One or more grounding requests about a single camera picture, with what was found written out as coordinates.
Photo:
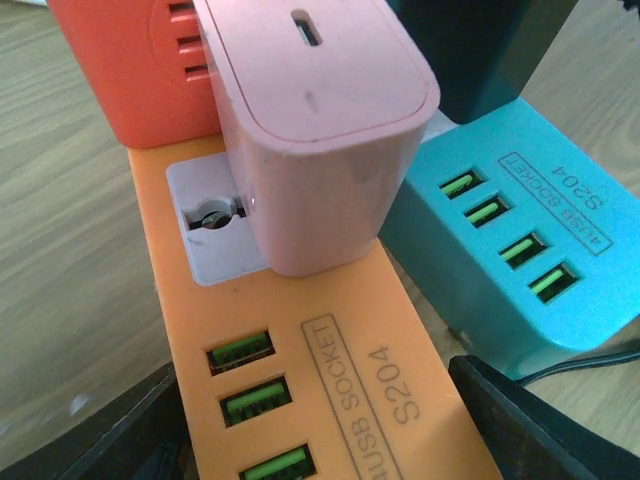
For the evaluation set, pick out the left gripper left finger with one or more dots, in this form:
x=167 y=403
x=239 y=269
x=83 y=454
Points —
x=142 y=434

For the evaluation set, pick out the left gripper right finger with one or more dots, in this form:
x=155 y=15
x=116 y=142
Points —
x=527 y=437

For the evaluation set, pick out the orange power strip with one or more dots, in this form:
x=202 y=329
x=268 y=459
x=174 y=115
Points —
x=332 y=376

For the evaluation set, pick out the teal power strip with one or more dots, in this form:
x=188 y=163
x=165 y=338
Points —
x=526 y=248

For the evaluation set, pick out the red cube socket adapter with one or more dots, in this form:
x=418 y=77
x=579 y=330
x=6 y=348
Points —
x=145 y=62

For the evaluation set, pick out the pink plug adapter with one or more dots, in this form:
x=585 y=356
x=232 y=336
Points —
x=322 y=105

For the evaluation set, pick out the black charger with cable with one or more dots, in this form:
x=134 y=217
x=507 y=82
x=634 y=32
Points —
x=483 y=53

